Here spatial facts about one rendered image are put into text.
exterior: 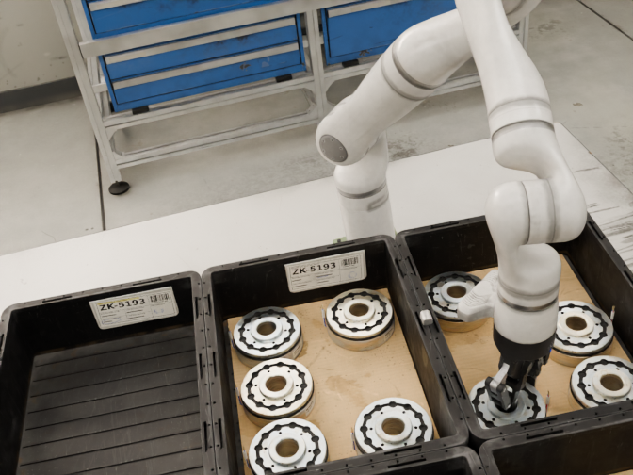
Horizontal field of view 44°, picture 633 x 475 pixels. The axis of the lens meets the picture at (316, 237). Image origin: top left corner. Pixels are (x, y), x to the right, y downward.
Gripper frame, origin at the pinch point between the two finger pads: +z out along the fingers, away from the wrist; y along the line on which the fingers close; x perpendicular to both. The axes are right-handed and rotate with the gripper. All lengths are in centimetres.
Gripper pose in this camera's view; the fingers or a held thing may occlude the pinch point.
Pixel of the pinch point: (518, 395)
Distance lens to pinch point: 111.0
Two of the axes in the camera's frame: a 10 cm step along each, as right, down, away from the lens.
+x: -7.3, -3.7, 5.7
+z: 1.0, 7.7, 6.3
